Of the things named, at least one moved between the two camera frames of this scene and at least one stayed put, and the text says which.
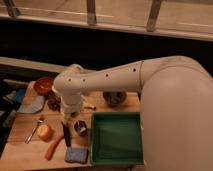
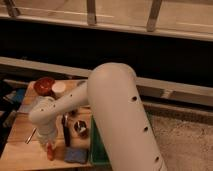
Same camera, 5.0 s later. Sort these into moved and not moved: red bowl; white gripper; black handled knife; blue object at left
Moved: white gripper
Not moved: black handled knife; red bowl; blue object at left
